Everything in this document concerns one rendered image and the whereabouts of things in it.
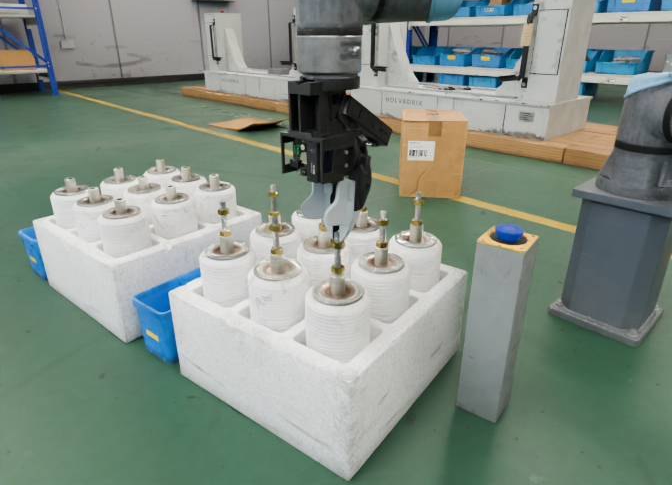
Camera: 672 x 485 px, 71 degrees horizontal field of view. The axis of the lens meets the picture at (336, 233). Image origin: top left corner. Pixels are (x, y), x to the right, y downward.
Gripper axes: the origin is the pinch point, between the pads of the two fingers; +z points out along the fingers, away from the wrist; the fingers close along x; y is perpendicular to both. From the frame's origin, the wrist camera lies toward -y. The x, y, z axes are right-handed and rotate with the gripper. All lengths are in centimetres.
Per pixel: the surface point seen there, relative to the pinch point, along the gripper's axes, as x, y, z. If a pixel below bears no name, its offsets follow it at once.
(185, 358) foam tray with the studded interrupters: -27.9, 11.2, 29.8
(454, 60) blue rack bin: -259, -491, 2
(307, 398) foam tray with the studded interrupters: 1.2, 8.3, 23.3
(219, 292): -20.9, 7.1, 15.1
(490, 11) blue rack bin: -219, -488, -49
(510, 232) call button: 16.0, -18.7, 1.8
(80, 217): -65, 12, 12
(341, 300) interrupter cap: 2.3, 2.4, 9.3
